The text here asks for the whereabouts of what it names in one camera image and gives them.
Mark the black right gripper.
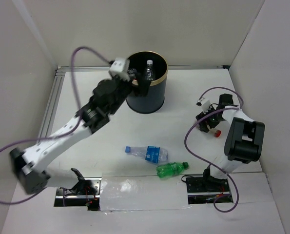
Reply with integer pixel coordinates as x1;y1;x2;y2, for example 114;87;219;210
196;104;226;133

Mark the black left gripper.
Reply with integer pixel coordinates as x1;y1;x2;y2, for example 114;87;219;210
108;72;151;115

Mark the clear bottle red orange label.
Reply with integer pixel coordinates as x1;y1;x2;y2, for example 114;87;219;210
209;129;221;137

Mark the clear bottle white cap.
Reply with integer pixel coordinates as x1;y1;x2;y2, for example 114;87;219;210
144;60;155;81

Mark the clear bottle blue label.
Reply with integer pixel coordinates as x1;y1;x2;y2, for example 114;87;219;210
125;146;169;164

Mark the green bottle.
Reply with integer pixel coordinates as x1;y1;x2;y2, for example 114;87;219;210
156;162;189;178

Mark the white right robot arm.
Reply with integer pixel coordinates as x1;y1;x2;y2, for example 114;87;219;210
196;94;265;191

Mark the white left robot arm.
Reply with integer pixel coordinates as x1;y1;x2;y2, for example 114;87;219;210
9;74;151;195

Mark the black bin with gold rim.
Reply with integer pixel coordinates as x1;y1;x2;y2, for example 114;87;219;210
126;51;168;114

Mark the silver tape sheet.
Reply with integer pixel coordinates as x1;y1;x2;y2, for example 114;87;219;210
99;176;189;211

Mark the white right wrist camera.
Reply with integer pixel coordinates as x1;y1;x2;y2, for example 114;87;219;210
196;97;211;113

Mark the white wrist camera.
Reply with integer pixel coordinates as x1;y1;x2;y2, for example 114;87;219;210
109;58;130;81
196;97;211;113

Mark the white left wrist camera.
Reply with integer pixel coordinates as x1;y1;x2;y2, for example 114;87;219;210
109;58;130;81

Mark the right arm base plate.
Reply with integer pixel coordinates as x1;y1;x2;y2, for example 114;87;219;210
181;175;233;205

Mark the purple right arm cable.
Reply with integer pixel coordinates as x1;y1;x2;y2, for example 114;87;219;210
184;86;245;214

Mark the aluminium frame rail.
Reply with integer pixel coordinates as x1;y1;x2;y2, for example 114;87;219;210
38;65;231;138

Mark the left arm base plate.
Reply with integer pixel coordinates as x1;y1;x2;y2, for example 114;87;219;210
54;177;102;211

